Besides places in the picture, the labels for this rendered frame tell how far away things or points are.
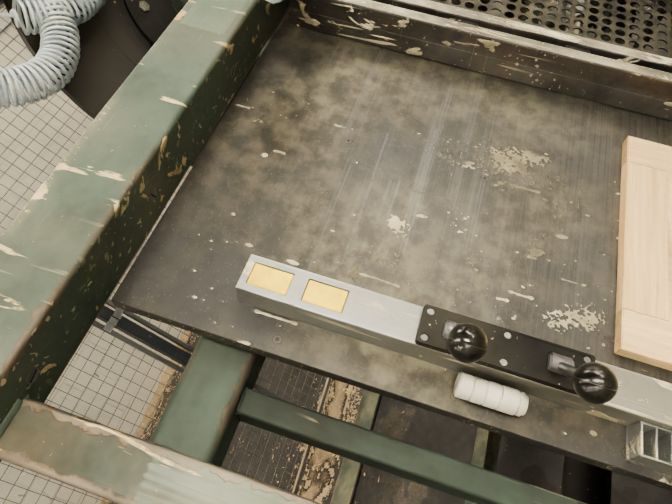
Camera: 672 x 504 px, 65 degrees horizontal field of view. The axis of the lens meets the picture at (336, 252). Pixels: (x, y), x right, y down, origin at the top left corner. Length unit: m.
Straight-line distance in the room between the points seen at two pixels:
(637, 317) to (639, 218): 0.16
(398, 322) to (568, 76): 0.54
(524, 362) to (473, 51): 0.54
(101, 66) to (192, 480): 0.89
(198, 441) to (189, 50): 0.53
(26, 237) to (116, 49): 0.67
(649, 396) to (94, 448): 0.59
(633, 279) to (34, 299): 0.71
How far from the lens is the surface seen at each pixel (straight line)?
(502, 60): 0.97
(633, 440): 0.70
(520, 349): 0.64
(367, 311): 0.63
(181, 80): 0.79
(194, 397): 0.68
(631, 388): 0.69
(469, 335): 0.50
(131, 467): 0.58
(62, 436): 0.61
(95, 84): 1.21
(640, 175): 0.91
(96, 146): 0.73
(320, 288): 0.63
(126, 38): 1.29
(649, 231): 0.85
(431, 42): 0.97
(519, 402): 0.64
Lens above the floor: 1.86
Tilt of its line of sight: 27 degrees down
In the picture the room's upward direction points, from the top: 51 degrees counter-clockwise
